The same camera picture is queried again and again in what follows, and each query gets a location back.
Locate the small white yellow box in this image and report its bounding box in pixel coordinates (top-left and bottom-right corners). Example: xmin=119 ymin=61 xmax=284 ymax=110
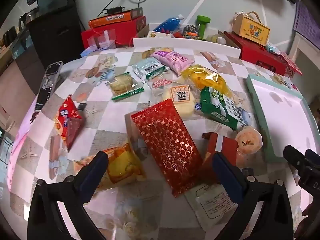
xmin=146 ymin=31 xmax=173 ymax=39

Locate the clear plastic ball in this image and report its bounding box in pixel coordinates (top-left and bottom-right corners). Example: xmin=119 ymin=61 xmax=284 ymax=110
xmin=207 ymin=34 xmax=227 ymax=45

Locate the red patterned box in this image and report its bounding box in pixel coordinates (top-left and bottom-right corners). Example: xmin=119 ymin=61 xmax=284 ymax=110
xmin=279 ymin=51 xmax=303 ymax=80

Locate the colourful dark pouch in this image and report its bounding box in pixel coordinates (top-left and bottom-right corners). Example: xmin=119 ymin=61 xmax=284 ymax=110
xmin=182 ymin=24 xmax=201 ymax=40

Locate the clear plastic box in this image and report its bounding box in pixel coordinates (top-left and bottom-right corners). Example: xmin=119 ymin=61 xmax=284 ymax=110
xmin=86 ymin=28 xmax=117 ymax=51

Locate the purple plastic basket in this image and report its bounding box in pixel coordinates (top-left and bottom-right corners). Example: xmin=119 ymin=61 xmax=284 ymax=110
xmin=293 ymin=0 xmax=320 ymax=41

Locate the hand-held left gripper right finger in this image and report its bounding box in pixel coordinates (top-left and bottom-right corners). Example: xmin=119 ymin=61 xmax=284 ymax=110
xmin=212 ymin=152 xmax=293 ymax=240

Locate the red gold patterned packet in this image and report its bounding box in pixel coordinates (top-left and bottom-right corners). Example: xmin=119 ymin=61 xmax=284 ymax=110
xmin=131 ymin=99 xmax=203 ymax=197

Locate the white labelled packet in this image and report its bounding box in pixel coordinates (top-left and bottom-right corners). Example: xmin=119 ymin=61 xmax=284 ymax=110
xmin=186 ymin=179 xmax=241 ymax=231

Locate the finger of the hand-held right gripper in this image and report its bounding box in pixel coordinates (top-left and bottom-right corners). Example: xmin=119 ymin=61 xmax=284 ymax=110
xmin=305 ymin=149 xmax=320 ymax=167
xmin=283 ymin=145 xmax=320 ymax=193

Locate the yellow gift box with handle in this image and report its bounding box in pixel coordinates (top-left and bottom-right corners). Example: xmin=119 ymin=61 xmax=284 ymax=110
xmin=231 ymin=11 xmax=271 ymax=46

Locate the red gift box with handle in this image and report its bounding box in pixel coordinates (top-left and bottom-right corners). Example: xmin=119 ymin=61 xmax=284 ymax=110
xmin=223 ymin=31 xmax=287 ymax=76

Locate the black kettle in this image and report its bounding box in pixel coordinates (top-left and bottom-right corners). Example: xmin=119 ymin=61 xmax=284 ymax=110
xmin=18 ymin=7 xmax=41 ymax=28

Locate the large red gift box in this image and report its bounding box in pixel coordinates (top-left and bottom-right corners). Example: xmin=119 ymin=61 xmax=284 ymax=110
xmin=81 ymin=15 xmax=147 ymax=51

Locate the clear yellow snack packet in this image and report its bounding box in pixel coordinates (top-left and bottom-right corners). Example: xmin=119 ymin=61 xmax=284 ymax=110
xmin=181 ymin=64 xmax=235 ymax=98

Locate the red box with white stripe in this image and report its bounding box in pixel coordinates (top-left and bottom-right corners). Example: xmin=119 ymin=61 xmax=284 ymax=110
xmin=202 ymin=132 xmax=238 ymax=178

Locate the round orange cake packet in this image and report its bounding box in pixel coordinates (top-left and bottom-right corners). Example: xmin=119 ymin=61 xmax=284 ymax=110
xmin=234 ymin=126 xmax=263 ymax=168

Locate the teal tray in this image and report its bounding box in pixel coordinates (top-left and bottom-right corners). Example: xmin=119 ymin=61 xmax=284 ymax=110
xmin=246 ymin=74 xmax=315 ymax=165

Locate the pink snack packet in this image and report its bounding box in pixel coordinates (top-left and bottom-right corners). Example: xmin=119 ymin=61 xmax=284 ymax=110
xmin=152 ymin=50 xmax=195 ymax=77

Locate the green striped cookie packet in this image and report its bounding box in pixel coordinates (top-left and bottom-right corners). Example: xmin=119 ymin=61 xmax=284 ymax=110
xmin=109 ymin=72 xmax=145 ymax=102

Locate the person's right hand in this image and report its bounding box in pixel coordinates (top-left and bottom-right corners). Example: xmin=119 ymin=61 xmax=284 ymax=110
xmin=295 ymin=202 xmax=319 ymax=236

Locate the orange black box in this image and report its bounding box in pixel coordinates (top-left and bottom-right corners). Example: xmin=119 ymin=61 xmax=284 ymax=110
xmin=88 ymin=7 xmax=144 ymax=29

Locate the green dumbbell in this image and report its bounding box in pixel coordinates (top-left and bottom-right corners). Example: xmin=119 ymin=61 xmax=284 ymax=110
xmin=196 ymin=15 xmax=212 ymax=37

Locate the brown cardboard box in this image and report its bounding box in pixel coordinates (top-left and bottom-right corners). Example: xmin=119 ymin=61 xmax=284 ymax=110
xmin=136 ymin=23 xmax=241 ymax=48

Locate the orange yellow bread packet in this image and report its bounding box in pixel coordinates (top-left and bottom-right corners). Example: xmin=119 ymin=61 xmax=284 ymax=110
xmin=74 ymin=143 xmax=147 ymax=191

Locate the light teal snack packet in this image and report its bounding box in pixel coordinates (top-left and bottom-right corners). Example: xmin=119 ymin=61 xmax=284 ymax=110
xmin=132 ymin=57 xmax=169 ymax=83

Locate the black power adapter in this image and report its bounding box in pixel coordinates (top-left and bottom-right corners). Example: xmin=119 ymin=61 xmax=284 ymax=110
xmin=106 ymin=6 xmax=126 ymax=15

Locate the blue pouch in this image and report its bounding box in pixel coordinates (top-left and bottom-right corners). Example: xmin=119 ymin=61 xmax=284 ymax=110
xmin=152 ymin=14 xmax=185 ymax=33

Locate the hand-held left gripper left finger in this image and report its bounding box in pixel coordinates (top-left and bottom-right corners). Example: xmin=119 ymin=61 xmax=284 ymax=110
xmin=27 ymin=151 xmax=109 ymax=240

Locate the black cabinet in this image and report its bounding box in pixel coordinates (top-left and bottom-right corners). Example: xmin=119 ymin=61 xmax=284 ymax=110
xmin=26 ymin=4 xmax=85 ymax=63

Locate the red peanut snack packet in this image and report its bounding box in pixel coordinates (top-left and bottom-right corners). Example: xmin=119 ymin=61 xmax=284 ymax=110
xmin=54 ymin=94 xmax=86 ymax=151

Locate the white round cake packet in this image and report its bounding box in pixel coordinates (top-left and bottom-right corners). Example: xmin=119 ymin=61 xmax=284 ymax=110
xmin=152 ymin=79 xmax=203 ymax=120

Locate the light blue mask pack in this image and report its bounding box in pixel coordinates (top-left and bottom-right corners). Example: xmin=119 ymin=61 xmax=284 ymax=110
xmin=264 ymin=43 xmax=282 ymax=56

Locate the green white snack packet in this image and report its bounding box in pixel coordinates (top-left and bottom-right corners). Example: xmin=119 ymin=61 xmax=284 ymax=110
xmin=199 ymin=87 xmax=251 ymax=131

